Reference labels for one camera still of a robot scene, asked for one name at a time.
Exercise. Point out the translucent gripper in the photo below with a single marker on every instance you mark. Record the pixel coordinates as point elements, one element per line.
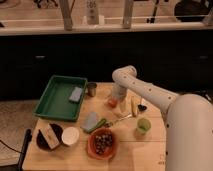
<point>122,105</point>

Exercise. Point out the small orange apple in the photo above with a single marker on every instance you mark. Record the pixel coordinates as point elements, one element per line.
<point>112,102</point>

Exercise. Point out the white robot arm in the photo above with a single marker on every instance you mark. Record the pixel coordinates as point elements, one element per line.
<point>189,121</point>

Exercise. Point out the green plastic cup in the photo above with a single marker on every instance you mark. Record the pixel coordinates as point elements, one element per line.
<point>143,126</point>

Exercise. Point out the small metal cup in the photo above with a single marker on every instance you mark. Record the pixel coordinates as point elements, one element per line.
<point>91,89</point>

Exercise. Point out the white paper cup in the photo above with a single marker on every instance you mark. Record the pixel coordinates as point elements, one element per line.
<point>70,136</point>

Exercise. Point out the orange bowl with grapes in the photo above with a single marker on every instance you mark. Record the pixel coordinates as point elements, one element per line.
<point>102,144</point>

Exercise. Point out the blue sponge in tray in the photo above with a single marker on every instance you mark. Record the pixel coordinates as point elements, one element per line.
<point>76,94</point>

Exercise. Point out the green plastic tray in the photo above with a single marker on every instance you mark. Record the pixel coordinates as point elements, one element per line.
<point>55,103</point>

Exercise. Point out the wooden block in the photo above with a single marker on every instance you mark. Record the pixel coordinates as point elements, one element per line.
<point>50,136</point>

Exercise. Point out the dark brown bowl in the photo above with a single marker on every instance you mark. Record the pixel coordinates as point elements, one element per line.
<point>41,142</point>

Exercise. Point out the black bar left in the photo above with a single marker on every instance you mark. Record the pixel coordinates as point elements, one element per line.
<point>27,140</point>

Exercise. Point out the white remote device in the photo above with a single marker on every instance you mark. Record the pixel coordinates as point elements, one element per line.
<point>92,12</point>

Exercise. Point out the black spoon white handle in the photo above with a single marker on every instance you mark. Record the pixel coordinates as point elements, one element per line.
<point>142,107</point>

